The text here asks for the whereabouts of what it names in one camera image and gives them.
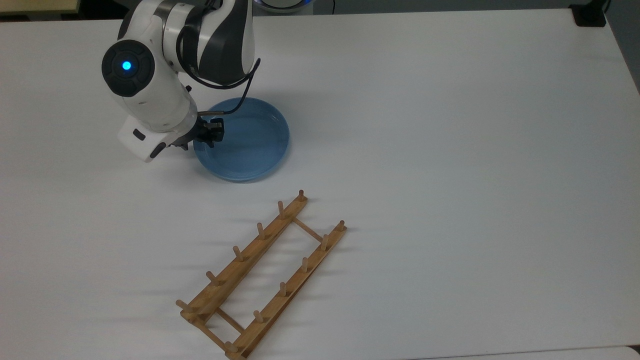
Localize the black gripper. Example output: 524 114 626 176
169 116 225 151

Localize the blue round plate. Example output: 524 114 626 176
193 97 291 182

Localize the wooden plate rack with pegs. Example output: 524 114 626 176
175 189 348 360

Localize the light wooden board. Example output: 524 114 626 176
0 0 82 16

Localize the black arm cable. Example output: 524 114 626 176
179 22 262 117

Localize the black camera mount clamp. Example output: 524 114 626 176
570 0 610 28

